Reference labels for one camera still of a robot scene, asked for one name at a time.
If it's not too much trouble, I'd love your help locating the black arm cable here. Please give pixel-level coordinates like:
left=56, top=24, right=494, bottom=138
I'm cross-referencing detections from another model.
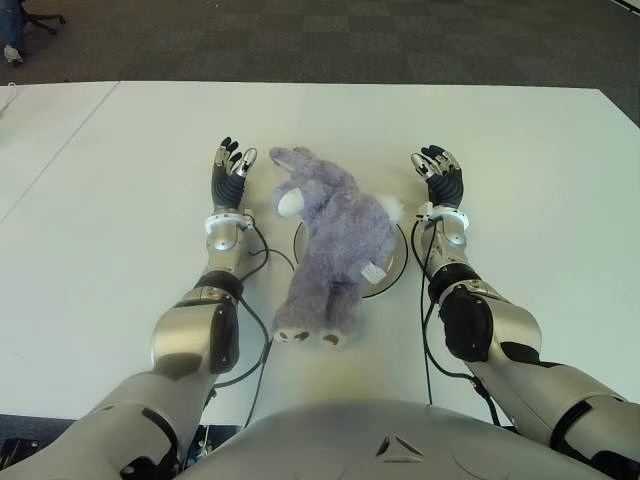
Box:
left=409, top=218, right=502, bottom=427
left=213, top=227, right=297, bottom=430

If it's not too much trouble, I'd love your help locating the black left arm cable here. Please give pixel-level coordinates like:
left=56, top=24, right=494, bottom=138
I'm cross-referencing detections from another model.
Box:
left=213, top=227, right=297, bottom=430

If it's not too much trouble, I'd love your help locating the grey robot torso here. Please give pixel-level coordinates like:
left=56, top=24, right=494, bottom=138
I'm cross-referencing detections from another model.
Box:
left=174, top=397, right=616, bottom=480

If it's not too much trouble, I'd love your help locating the blue jeans leg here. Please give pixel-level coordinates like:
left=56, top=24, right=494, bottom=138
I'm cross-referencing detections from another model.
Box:
left=0, top=0, right=26, bottom=51

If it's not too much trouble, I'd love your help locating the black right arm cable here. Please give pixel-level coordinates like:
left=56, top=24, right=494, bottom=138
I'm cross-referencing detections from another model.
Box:
left=409, top=218, right=502, bottom=427

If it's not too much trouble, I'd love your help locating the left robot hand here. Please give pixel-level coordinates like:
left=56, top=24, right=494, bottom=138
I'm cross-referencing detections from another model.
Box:
left=209, top=135, right=259, bottom=215

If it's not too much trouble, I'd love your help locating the white plate black rim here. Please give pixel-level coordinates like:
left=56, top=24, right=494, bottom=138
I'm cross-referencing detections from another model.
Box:
left=292, top=219, right=410, bottom=300

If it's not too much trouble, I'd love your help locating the purple plush bunny doll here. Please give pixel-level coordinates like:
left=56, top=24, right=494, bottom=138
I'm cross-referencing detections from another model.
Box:
left=268, top=145, right=407, bottom=349

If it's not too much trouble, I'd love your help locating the white cord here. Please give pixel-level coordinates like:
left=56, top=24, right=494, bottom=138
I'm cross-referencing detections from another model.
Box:
left=0, top=83, right=17, bottom=120

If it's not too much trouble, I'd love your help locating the metal frame under table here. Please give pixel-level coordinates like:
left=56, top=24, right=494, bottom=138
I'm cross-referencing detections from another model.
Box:
left=184, top=424, right=237, bottom=462

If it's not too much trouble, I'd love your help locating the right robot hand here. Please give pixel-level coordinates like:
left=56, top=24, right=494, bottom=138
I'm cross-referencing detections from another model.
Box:
left=410, top=144, right=464, bottom=208

